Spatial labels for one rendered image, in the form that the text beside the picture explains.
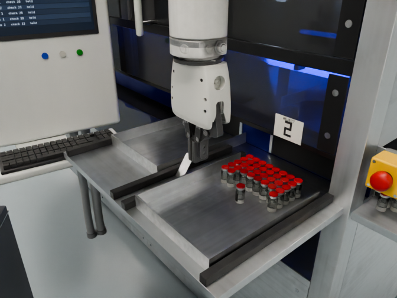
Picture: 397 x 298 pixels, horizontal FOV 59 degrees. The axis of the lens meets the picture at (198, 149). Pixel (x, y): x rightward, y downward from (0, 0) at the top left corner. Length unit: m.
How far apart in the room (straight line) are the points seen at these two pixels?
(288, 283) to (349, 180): 0.43
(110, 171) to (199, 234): 0.36
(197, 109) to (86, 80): 0.94
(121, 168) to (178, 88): 0.50
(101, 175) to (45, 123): 0.51
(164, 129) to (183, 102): 0.68
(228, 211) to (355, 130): 0.32
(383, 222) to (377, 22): 0.42
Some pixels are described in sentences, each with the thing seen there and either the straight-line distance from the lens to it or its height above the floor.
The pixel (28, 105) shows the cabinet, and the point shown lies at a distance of 1.41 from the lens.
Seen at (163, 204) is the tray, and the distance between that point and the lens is 0.84.
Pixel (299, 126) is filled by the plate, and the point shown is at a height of 1.04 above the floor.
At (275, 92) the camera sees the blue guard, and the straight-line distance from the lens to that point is 0.91.
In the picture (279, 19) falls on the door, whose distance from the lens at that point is 0.89.
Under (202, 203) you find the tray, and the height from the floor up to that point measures 0.88.
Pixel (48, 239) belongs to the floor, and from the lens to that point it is 2.25.
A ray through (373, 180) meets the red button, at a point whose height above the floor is 1.00.
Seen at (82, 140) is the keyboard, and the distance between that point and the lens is 1.33.
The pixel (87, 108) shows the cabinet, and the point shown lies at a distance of 1.45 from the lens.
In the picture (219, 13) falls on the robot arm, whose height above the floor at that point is 1.32.
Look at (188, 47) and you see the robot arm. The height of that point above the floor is 1.28.
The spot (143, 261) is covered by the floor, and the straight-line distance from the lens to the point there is 1.97.
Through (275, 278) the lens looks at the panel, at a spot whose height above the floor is 0.52.
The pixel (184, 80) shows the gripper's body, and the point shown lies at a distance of 0.54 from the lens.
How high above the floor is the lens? 1.37
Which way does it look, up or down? 27 degrees down
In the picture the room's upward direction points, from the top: straight up
